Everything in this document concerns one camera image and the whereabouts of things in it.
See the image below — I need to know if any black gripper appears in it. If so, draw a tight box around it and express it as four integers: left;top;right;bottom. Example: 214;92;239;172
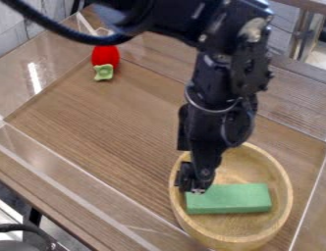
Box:
175;86;260;194

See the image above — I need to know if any red strawberry toy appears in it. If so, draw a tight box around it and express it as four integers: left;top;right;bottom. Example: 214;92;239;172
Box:
91;46;119;81

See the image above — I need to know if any clear acrylic tray wall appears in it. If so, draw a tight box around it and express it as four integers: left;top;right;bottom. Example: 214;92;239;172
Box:
0;118;207;251

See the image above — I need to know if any green rectangular block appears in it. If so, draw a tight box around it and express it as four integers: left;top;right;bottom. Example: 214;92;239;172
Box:
185;183;272;215

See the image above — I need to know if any black cable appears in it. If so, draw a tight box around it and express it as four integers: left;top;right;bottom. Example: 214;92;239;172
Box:
0;224;55;251

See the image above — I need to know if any clear acrylic corner bracket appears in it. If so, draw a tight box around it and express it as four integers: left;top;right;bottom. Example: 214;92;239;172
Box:
75;13;111;36

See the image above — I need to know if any brown wooden bowl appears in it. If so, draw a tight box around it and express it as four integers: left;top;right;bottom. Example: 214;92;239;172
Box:
167;143;293;251

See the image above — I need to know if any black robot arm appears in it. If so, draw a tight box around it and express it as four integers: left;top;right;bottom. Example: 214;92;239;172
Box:
0;0;273;193

